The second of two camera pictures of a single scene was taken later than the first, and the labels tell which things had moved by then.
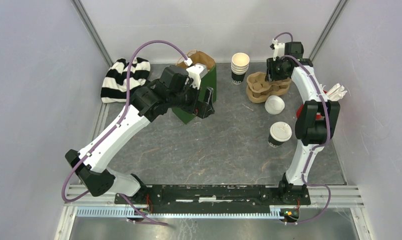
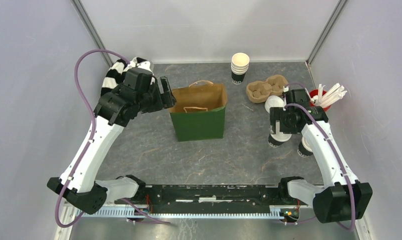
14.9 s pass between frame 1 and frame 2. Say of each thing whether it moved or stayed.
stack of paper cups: stayed
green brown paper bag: moved
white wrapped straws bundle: stayed
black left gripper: moved
